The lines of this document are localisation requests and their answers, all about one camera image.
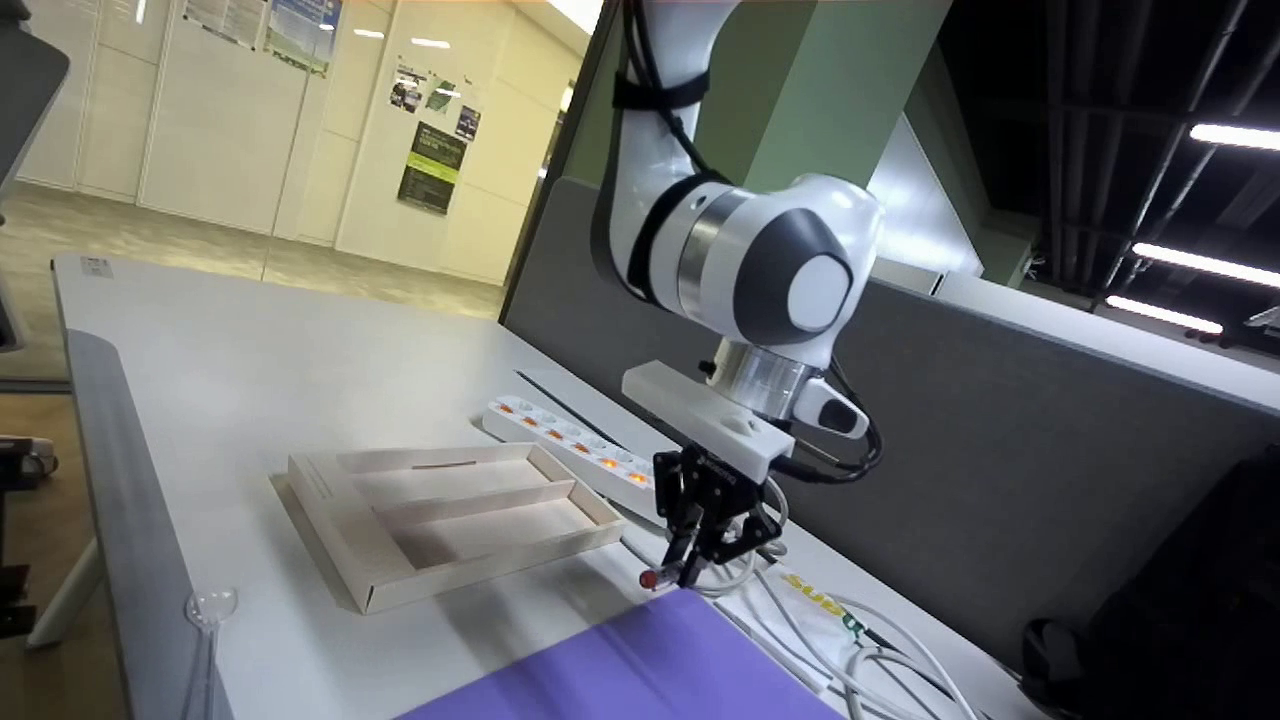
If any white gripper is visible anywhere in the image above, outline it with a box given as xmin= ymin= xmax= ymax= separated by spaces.
xmin=620 ymin=362 xmax=801 ymax=593

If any wooden two-compartment tray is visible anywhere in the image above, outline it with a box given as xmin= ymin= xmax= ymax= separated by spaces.
xmin=271 ymin=442 xmax=627 ymax=617

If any purple paper sheet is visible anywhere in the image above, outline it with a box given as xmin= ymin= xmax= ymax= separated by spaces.
xmin=395 ymin=589 xmax=845 ymax=720

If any ceiling strip light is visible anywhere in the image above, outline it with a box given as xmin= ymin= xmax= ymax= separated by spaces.
xmin=1104 ymin=293 xmax=1228 ymax=340
xmin=1187 ymin=120 xmax=1280 ymax=158
xmin=1132 ymin=239 xmax=1280 ymax=293

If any white table leg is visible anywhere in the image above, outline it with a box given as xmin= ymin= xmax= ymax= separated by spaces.
xmin=20 ymin=532 xmax=102 ymax=654

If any dark grey panel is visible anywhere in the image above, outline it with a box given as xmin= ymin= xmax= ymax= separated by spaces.
xmin=0 ymin=20 xmax=71 ymax=184

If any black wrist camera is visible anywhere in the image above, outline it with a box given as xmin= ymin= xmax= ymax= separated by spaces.
xmin=793 ymin=377 xmax=871 ymax=444

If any long white cable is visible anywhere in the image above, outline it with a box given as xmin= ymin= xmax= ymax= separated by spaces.
xmin=716 ymin=532 xmax=981 ymax=720

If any black and green wall poster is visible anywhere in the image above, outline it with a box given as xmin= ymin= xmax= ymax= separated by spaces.
xmin=395 ymin=120 xmax=471 ymax=215

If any small wall notice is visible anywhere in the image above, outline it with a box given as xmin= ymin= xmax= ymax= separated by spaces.
xmin=389 ymin=67 xmax=431 ymax=116

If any large wall poster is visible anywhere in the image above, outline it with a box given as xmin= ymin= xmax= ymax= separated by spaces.
xmin=259 ymin=0 xmax=347 ymax=77
xmin=180 ymin=0 xmax=266 ymax=54

